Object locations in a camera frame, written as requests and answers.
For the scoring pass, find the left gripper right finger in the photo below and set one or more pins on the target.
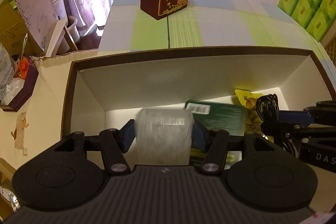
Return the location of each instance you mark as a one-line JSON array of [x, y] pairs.
[[209, 149]]

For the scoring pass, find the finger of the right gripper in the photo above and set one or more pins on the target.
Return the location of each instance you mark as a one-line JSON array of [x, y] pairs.
[[286, 119], [324, 112]]

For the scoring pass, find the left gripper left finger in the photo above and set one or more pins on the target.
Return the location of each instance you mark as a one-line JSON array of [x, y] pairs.
[[114, 144]]

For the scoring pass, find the yellow snack packet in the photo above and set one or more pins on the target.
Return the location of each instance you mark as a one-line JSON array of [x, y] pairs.
[[252, 122]]

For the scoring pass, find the dark green snack pouch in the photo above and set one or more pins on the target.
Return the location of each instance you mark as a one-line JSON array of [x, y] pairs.
[[216, 115]]

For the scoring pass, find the clear floss pick bag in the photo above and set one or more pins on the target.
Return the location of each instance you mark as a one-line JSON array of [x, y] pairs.
[[163, 136]]

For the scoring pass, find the brown cardboard storage box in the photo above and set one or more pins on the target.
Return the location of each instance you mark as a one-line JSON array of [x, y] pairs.
[[101, 91]]

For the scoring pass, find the hexagonal dark wood tray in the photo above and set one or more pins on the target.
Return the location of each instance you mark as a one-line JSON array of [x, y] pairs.
[[20, 90]]

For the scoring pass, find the silver foil bag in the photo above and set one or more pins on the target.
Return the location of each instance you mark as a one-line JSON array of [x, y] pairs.
[[7, 70]]

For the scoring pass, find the checkered tablecloth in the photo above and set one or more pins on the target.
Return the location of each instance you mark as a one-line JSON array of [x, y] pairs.
[[205, 23]]

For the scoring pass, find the pale pink cardboard sheet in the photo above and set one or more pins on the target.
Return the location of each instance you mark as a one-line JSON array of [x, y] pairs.
[[40, 19]]

